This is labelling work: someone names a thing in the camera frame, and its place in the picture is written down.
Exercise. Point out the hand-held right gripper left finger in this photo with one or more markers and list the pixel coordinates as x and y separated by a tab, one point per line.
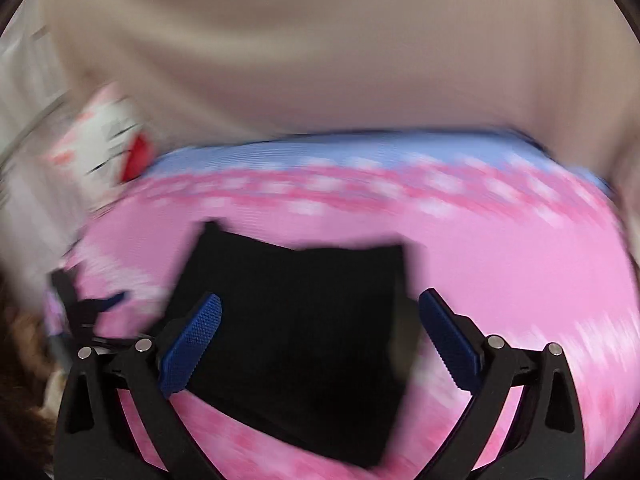
192	340

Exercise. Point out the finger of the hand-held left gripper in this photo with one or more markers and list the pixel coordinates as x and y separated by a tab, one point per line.
107	303

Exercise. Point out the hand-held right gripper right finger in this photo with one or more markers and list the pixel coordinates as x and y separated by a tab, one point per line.
447	337

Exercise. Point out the black pants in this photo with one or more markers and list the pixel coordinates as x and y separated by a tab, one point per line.
310	335

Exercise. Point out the pink rose print bedsheet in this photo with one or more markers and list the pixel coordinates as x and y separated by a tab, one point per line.
500	285

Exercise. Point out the brown cloth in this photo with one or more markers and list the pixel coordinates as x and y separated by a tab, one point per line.
22	385

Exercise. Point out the white satin curtain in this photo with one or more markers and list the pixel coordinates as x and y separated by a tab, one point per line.
30	210

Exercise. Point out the cat face pillow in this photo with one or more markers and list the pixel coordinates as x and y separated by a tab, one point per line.
100	140

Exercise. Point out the beige cloth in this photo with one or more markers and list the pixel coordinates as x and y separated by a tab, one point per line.
325	50

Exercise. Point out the metal rail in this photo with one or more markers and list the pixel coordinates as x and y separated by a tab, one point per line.
30	127

